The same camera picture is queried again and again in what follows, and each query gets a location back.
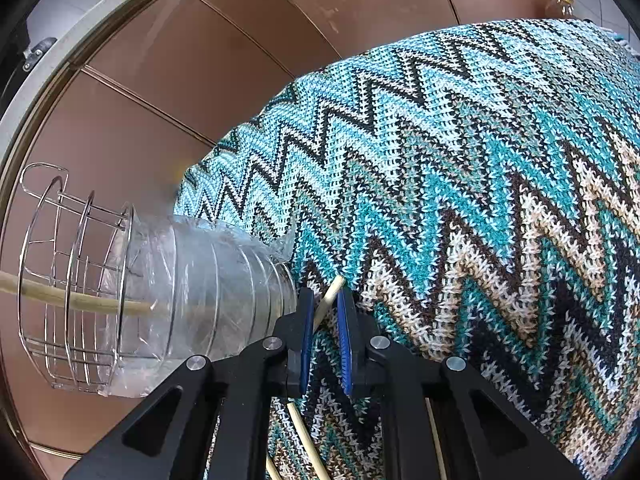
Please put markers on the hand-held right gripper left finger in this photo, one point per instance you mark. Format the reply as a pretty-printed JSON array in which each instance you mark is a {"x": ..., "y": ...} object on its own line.
[{"x": 307, "y": 340}]

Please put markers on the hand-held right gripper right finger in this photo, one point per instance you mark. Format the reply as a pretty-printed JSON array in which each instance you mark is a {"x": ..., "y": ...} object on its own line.
[{"x": 345, "y": 345}]

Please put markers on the bamboo chopstick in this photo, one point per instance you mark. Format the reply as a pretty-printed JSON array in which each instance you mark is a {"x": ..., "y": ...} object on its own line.
[
  {"x": 272, "y": 470},
  {"x": 331, "y": 297},
  {"x": 306, "y": 440},
  {"x": 60, "y": 299},
  {"x": 436, "y": 440}
]

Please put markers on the clear glass utensil holder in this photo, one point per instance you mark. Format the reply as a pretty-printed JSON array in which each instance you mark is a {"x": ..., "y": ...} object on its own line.
[{"x": 210, "y": 280}]

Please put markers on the zigzag knit cloth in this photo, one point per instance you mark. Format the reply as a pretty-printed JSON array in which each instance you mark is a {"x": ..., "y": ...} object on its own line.
[{"x": 450, "y": 160}]

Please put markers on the yellow-capped oil bottle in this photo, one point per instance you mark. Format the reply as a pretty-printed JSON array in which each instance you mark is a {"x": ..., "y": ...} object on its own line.
[{"x": 558, "y": 5}]

